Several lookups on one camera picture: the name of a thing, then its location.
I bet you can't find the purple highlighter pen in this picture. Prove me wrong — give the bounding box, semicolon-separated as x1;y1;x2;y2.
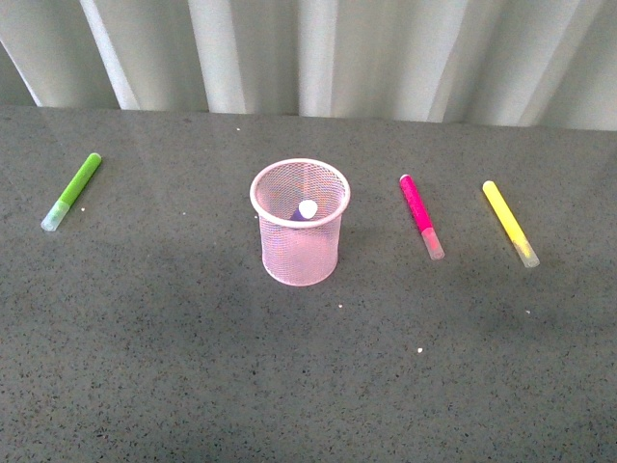
290;200;318;222

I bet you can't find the pink mesh cup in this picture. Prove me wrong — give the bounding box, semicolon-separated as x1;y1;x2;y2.
250;158;351;286

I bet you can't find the pink highlighter pen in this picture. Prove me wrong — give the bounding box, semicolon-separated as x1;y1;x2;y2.
399;174;444;260

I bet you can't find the yellow highlighter pen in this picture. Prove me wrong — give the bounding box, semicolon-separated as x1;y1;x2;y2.
482;180;540;268

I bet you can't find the green highlighter pen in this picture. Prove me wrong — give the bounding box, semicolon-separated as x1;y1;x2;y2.
40;152;102;232

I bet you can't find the white pleated curtain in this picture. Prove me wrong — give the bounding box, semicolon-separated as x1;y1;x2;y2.
1;1;616;130

